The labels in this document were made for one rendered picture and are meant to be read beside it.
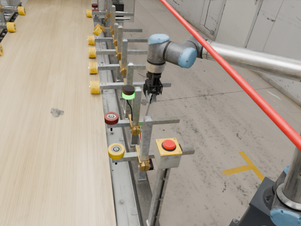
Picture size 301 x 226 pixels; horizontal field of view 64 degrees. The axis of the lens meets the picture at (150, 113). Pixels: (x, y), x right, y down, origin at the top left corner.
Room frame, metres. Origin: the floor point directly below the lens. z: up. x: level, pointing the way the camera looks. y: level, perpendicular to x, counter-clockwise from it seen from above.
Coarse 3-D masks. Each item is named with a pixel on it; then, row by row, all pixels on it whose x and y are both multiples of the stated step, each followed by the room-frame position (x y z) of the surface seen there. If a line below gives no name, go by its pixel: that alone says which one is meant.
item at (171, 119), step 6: (120, 120) 1.05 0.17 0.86; (126, 120) 1.06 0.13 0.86; (156, 120) 1.09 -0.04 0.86; (162, 120) 1.10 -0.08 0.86; (168, 120) 1.11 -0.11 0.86; (174, 120) 1.12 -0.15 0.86; (108, 126) 1.01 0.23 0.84; (114, 126) 1.02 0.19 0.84; (120, 126) 1.03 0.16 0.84; (126, 126) 1.04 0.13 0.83
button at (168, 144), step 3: (165, 141) 0.55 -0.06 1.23; (168, 141) 0.55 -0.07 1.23; (171, 141) 0.55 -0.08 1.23; (165, 144) 0.53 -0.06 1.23; (168, 144) 0.53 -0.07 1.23; (171, 144) 0.54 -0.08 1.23; (174, 144) 0.54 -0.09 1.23; (165, 147) 0.52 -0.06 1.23; (168, 147) 0.52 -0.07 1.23; (171, 147) 0.52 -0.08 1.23; (174, 147) 0.53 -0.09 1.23
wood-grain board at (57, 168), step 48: (48, 0) 3.10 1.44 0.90; (48, 48) 1.77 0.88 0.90; (0, 96) 1.08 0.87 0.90; (48, 96) 1.14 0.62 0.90; (96, 96) 1.20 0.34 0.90; (0, 144) 0.73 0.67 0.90; (48, 144) 0.76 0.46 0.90; (96, 144) 0.80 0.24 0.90; (0, 192) 0.49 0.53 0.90; (48, 192) 0.52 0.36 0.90; (96, 192) 0.55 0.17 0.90
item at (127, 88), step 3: (123, 87) 1.01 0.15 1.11; (126, 87) 1.01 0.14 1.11; (129, 87) 1.02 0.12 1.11; (132, 87) 1.02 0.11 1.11; (126, 90) 0.99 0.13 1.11; (129, 90) 0.99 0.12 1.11; (132, 90) 1.00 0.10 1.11; (126, 99) 1.01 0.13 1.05; (129, 105) 1.01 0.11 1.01; (132, 114) 1.02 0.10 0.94; (132, 120) 1.01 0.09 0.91
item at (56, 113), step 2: (52, 108) 1.02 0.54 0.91; (56, 108) 1.02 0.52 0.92; (52, 110) 1.01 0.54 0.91; (54, 110) 1.01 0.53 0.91; (56, 110) 1.00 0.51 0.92; (58, 110) 1.01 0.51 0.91; (60, 110) 1.01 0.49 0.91; (62, 110) 1.02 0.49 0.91; (50, 112) 0.99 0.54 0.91; (52, 112) 0.99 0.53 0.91; (54, 112) 1.00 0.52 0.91; (56, 112) 0.99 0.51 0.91; (58, 112) 1.00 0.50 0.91; (60, 112) 1.00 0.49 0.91; (62, 112) 1.00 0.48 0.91; (52, 114) 0.98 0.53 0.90; (54, 114) 0.98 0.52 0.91; (56, 114) 0.97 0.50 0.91; (58, 114) 0.98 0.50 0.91; (60, 114) 0.99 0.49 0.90; (62, 114) 0.99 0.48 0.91; (52, 116) 0.97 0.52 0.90; (54, 116) 0.97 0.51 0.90; (56, 116) 0.97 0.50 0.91; (58, 116) 0.97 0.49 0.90
